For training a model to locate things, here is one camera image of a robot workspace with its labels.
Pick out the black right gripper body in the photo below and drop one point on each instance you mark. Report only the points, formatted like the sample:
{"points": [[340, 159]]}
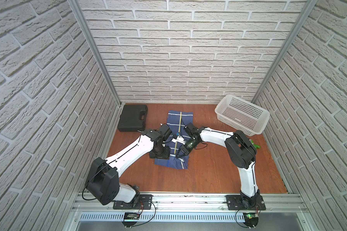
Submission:
{"points": [[188, 146]]}

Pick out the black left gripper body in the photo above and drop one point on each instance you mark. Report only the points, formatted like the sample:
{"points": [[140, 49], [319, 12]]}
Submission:
{"points": [[159, 153]]}

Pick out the blue plaid pillowcase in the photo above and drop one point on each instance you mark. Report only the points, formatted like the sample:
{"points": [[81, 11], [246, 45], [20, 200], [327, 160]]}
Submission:
{"points": [[176, 120]]}

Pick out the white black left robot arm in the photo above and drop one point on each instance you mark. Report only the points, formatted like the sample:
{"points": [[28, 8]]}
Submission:
{"points": [[103, 177]]}

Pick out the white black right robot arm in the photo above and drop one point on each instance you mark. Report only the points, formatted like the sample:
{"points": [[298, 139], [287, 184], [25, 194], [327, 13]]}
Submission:
{"points": [[241, 152]]}

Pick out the black plastic tool case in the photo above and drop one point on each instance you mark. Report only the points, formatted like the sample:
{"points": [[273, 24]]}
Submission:
{"points": [[133, 118]]}

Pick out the white perforated plastic basket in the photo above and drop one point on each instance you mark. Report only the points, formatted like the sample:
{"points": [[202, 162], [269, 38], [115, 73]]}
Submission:
{"points": [[242, 115]]}

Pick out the green toy drill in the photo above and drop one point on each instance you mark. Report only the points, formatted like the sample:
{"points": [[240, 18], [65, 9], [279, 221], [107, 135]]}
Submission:
{"points": [[255, 146]]}

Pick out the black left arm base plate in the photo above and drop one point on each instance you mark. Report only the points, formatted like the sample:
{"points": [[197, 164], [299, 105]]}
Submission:
{"points": [[135, 203]]}

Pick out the left controller board with cables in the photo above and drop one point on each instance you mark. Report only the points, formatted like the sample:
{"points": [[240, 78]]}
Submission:
{"points": [[130, 219]]}

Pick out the controller board with cables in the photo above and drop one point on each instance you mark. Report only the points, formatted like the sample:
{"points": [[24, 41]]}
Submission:
{"points": [[130, 219], [250, 219]]}

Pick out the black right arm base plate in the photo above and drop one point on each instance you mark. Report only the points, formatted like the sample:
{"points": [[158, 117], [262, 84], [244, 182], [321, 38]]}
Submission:
{"points": [[241, 202]]}

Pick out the aluminium front rail frame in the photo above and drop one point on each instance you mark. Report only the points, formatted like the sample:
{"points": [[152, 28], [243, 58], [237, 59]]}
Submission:
{"points": [[190, 207]]}

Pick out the right controller board with cables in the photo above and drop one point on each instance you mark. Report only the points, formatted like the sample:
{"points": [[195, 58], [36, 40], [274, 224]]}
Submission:
{"points": [[250, 219]]}

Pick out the left aluminium corner post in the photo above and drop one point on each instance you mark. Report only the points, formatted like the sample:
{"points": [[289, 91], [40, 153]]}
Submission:
{"points": [[93, 47]]}

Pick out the aluminium corner post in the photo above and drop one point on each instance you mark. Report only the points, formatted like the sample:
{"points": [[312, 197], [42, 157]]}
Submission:
{"points": [[93, 47], [302, 18]]}

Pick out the right aluminium corner post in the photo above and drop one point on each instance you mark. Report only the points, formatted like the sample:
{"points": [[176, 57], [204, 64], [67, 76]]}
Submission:
{"points": [[302, 18]]}

